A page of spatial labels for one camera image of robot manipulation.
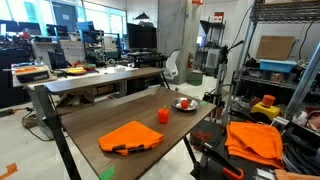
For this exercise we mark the small orange round object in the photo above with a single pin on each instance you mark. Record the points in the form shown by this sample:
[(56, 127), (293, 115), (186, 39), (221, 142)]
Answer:
[(184, 104)]

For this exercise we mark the silver metal pan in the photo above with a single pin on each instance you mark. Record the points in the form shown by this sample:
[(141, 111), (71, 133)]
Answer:
[(193, 104)]

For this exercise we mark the white office chair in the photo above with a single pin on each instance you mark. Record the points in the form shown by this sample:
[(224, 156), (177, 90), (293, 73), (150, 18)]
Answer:
[(171, 70)]

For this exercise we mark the orange toy bell pepper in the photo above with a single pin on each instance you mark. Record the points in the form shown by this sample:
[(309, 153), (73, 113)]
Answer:
[(163, 115)]

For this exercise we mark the green bucket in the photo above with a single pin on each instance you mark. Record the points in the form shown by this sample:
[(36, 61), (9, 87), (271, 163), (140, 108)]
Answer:
[(195, 78)]

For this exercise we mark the red fire extinguisher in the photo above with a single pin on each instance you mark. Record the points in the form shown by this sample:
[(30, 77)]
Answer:
[(190, 60)]

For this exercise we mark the folded orange cloth on table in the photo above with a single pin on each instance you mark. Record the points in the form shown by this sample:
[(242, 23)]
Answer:
[(129, 138)]

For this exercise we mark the black monitor screen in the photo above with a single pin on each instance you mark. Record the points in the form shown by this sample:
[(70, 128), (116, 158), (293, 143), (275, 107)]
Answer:
[(141, 36)]

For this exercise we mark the green and red bowl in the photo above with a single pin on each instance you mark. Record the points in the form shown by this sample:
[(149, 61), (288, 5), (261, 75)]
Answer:
[(90, 67)]

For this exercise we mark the yellow plate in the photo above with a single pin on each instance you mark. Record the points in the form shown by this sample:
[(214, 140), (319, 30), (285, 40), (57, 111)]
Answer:
[(76, 71)]

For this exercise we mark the yellow base orange emergency button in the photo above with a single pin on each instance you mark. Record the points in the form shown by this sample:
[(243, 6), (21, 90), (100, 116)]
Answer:
[(266, 107)]

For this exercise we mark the blue plastic bin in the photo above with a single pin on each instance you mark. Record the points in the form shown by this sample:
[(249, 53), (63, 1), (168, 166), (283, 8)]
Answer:
[(277, 66)]

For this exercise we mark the orange cloth on cart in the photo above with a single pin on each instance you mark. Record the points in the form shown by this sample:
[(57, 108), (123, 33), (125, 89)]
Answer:
[(256, 142)]

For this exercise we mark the cardboard sheet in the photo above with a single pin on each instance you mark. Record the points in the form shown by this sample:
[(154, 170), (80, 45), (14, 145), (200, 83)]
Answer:
[(275, 47)]

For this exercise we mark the wooden back table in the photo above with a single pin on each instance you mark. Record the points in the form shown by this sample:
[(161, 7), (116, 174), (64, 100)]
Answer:
[(40, 93)]

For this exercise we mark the black scale with orange top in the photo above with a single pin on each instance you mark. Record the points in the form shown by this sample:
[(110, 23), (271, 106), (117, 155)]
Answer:
[(27, 74)]

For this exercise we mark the camera tripod stand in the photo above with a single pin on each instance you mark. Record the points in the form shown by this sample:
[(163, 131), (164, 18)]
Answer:
[(222, 71)]

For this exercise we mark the orange handled black clamp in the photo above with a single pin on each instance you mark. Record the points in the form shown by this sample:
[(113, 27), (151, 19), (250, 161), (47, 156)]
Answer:
[(228, 169)]

